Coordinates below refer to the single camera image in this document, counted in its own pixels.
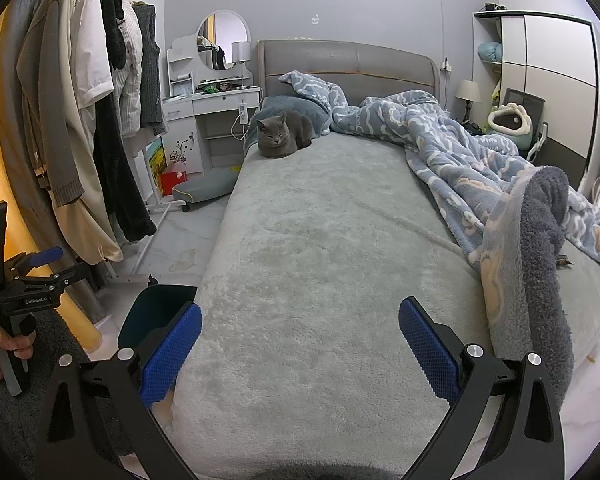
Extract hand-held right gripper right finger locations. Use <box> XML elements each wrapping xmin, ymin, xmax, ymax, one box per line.
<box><xmin>399</xmin><ymin>296</ymin><xmax>565</xmax><ymax>480</ymax></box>

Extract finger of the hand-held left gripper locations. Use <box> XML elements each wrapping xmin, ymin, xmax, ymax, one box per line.
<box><xmin>4</xmin><ymin>246</ymin><xmax>64</xmax><ymax>281</ymax></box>
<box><xmin>12</xmin><ymin>261</ymin><xmax>90</xmax><ymax>295</ymax></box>

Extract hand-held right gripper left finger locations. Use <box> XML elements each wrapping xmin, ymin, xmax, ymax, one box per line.
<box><xmin>32</xmin><ymin>302</ymin><xmax>203</xmax><ymax>480</ymax></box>

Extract dark teal trash bin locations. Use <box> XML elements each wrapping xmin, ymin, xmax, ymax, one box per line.
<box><xmin>117</xmin><ymin>284</ymin><xmax>198</xmax><ymax>356</ymax></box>

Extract cream long coat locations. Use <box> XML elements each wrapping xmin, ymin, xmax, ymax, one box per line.
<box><xmin>50</xmin><ymin>0</ymin><xmax>124</xmax><ymax>264</ymax></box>

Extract hanging clothes on rack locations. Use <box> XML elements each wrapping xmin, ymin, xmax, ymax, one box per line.
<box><xmin>0</xmin><ymin>0</ymin><xmax>106</xmax><ymax>326</ymax></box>

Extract black fleece garment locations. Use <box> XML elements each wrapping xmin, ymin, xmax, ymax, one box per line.
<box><xmin>75</xmin><ymin>0</ymin><xmax>157</xmax><ymax>242</ymax></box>

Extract grey upholstered bed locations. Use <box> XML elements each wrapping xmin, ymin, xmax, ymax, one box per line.
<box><xmin>170</xmin><ymin>39</ymin><xmax>600</xmax><ymax>480</ymax></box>

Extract yellow landscape picture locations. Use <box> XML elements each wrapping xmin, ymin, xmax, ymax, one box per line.
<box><xmin>147</xmin><ymin>140</ymin><xmax>167</xmax><ymax>193</ymax></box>

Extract red box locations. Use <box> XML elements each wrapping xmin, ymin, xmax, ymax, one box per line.
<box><xmin>160</xmin><ymin>170</ymin><xmax>188</xmax><ymax>196</ymax></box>

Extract grey knit-cuff jacket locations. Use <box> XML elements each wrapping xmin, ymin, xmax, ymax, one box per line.
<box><xmin>17</xmin><ymin>0</ymin><xmax>86</xmax><ymax>207</ymax></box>

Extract grey floor seat cushion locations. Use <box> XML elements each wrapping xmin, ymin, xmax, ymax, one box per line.
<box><xmin>172</xmin><ymin>167</ymin><xmax>241</xmax><ymax>206</ymax></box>

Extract grey fleece robe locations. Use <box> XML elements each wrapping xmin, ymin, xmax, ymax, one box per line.
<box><xmin>0</xmin><ymin>305</ymin><xmax>381</xmax><ymax>480</ymax></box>

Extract white striped shirt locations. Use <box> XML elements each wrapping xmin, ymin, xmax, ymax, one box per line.
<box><xmin>114</xmin><ymin>2</ymin><xmax>145</xmax><ymax>137</ymax></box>

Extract dark grey knit vest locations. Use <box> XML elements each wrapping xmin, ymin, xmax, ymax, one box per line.
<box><xmin>131</xmin><ymin>4</ymin><xmax>168</xmax><ymax>137</ymax></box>

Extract blue cloud-patterned fleece blanket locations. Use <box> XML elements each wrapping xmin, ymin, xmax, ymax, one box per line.
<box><xmin>278</xmin><ymin>70</ymin><xmax>600</xmax><ymax>411</ymax></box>

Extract white vanity desk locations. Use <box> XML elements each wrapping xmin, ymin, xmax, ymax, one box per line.
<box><xmin>161</xmin><ymin>34</ymin><xmax>262</xmax><ymax>171</ymax></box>

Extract grey cat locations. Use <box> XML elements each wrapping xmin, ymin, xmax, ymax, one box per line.
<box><xmin>256</xmin><ymin>110</ymin><xmax>313</xmax><ymax>159</ymax></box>

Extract beige bedside lamp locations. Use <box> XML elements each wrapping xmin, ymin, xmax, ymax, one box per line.
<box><xmin>455</xmin><ymin>79</ymin><xmax>482</xmax><ymax>123</ymax></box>

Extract blue grey pillow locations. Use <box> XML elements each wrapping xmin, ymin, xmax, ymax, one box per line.
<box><xmin>244</xmin><ymin>95</ymin><xmax>331</xmax><ymax>148</ymax></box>

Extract white table lamp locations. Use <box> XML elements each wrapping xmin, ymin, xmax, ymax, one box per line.
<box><xmin>231</xmin><ymin>41</ymin><xmax>252</xmax><ymax>78</ymax></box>

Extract round vanity mirror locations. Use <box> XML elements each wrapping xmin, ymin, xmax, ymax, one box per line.
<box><xmin>196</xmin><ymin>9</ymin><xmax>251</xmax><ymax>72</ymax></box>

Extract white and black wardrobe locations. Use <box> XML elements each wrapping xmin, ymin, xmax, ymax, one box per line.
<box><xmin>472</xmin><ymin>10</ymin><xmax>597</xmax><ymax>186</ymax></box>

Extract cream ring cat bed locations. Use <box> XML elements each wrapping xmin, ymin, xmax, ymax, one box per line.
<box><xmin>487</xmin><ymin>102</ymin><xmax>533</xmax><ymax>138</ymax></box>

